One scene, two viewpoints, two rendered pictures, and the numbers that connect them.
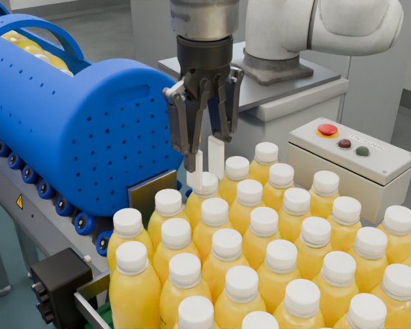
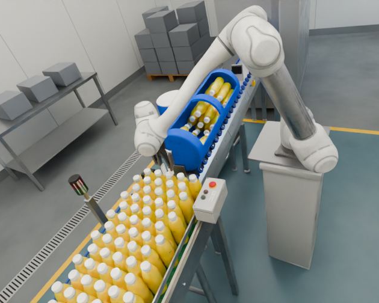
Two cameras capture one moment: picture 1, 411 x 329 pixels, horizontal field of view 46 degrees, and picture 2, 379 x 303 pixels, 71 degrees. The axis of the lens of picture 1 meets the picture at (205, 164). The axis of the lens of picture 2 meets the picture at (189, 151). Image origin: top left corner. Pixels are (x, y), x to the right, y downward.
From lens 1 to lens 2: 1.31 m
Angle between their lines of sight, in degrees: 61
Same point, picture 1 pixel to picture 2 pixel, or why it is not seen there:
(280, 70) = (286, 152)
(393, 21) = (311, 161)
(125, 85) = (173, 138)
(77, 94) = not seen: hidden behind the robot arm
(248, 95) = (260, 156)
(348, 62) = not seen: outside the picture
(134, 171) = (181, 160)
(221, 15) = not seen: hidden behind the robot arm
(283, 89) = (277, 161)
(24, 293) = (237, 174)
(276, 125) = (269, 174)
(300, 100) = (281, 170)
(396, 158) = (205, 206)
